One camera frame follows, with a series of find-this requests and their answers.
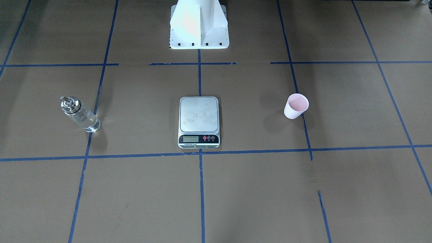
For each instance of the glass sauce bottle metal cap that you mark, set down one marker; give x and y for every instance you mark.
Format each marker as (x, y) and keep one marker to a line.
(80, 114)

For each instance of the digital kitchen scale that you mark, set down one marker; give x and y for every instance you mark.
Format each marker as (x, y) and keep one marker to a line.
(199, 122)

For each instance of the pink paper cup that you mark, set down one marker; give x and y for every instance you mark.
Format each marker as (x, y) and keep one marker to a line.
(296, 105)

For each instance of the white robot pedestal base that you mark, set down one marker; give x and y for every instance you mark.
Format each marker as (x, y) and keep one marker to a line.
(198, 24)

